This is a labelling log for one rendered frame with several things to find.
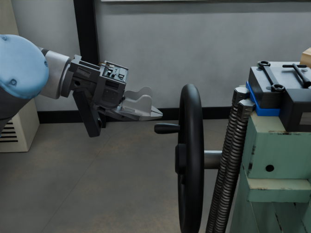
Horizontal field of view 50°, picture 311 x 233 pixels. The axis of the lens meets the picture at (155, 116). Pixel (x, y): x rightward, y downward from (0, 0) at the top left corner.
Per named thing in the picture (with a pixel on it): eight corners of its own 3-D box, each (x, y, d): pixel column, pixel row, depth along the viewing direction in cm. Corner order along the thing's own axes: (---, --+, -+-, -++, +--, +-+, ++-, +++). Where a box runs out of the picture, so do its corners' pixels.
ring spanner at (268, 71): (256, 63, 56) (257, 60, 56) (268, 63, 56) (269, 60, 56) (272, 93, 48) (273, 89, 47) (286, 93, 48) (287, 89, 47)
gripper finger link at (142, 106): (170, 106, 67) (126, 91, 66) (159, 128, 70) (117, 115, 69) (170, 98, 70) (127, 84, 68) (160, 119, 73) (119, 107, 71)
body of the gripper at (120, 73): (128, 86, 64) (66, 66, 62) (116, 120, 69) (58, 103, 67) (132, 68, 71) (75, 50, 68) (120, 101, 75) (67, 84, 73)
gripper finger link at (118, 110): (139, 119, 68) (97, 106, 66) (137, 125, 68) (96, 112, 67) (141, 107, 72) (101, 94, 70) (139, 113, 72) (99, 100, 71)
